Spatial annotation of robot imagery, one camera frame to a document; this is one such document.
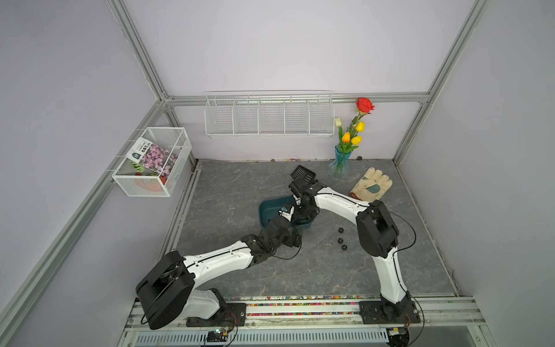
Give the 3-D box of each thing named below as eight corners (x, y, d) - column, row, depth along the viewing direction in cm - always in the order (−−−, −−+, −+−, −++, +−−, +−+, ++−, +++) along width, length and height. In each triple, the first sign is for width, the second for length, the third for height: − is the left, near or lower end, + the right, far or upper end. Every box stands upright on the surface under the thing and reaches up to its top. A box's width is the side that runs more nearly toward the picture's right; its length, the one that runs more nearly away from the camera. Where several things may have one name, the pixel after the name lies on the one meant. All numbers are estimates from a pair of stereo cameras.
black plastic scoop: (291, 177, 116) (291, 174, 114) (297, 167, 121) (297, 164, 119) (312, 185, 113) (312, 181, 111) (317, 174, 118) (318, 171, 115)
